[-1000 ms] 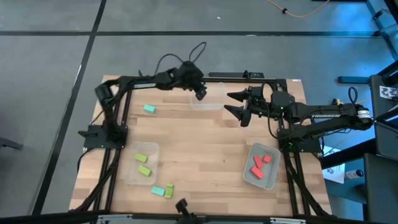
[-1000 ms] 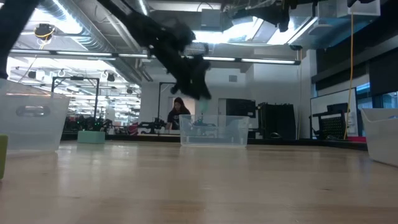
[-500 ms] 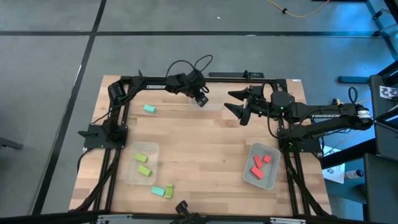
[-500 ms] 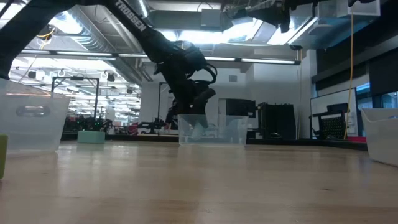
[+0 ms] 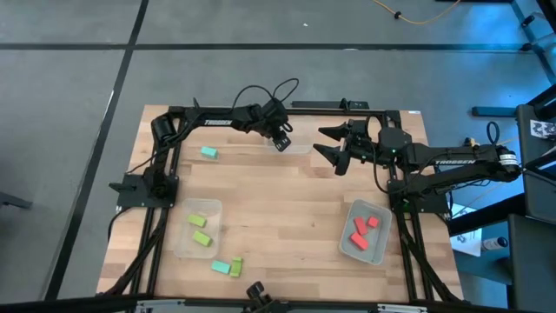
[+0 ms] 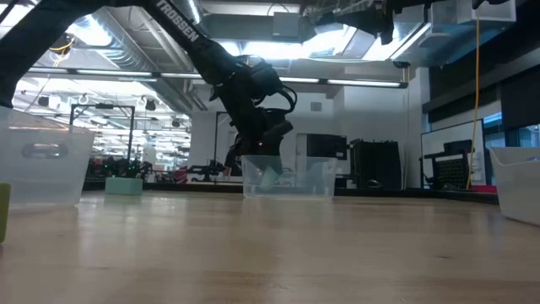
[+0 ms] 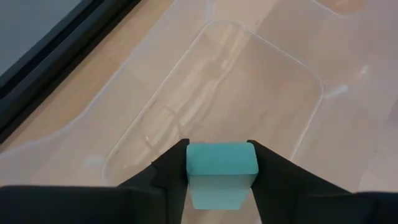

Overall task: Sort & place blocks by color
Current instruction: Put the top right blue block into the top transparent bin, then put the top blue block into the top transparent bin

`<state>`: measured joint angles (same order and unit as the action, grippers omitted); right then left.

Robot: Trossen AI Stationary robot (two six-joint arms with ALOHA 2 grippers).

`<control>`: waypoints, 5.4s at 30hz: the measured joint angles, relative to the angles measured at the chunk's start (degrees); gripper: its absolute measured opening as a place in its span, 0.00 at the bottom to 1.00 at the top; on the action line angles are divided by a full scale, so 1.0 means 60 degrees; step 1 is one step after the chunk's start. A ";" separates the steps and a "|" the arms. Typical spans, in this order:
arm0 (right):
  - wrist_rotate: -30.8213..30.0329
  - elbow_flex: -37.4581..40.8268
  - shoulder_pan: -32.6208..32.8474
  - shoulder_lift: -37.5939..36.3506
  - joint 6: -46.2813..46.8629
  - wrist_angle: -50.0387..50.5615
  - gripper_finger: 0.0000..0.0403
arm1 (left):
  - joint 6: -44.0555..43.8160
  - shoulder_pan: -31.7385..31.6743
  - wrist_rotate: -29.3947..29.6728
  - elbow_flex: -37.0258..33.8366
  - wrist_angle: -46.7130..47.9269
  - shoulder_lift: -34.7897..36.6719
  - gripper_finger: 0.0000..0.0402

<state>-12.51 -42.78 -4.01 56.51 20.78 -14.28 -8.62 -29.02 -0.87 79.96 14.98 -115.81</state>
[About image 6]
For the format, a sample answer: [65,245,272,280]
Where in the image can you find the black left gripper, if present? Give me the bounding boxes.
[234,107,294,176]

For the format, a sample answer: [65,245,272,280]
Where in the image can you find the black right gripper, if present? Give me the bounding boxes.
[332,3,397,46]

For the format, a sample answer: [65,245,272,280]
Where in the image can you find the person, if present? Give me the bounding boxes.
[223,133,245,177]

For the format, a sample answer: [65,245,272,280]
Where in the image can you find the grey ceiling unit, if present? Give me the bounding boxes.
[273,11,303,41]

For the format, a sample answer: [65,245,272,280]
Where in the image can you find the black cabinet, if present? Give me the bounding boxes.
[348,138,403,190]

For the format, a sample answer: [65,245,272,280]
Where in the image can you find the whiteboard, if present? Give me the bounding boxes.
[420,119,485,187]

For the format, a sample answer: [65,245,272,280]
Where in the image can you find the background robot station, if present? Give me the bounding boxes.
[86,155,155,181]

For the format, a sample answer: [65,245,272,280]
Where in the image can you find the long linear ceiling light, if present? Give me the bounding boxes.
[24,66,408,89]

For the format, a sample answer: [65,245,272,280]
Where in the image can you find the black perforated cart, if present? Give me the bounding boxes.
[419,139,474,190]

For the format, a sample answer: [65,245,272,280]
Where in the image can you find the red low box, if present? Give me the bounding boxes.
[467,184,500,195]

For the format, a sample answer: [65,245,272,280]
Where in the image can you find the white translucent plastic bin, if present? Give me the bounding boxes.
[488,146,540,227]

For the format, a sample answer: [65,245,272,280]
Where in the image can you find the green foam block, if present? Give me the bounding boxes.
[0,182,12,244]

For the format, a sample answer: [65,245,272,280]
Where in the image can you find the black wall screen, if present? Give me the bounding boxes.
[306,133,348,160]

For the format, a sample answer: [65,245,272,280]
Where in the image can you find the black aluminium table frame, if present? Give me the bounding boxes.
[82,180,501,206]

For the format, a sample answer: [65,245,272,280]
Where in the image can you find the clear plastic bin with handle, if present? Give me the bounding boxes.
[0,105,97,208]

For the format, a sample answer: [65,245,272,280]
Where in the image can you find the black ceiling cord reel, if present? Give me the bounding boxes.
[48,32,78,56]

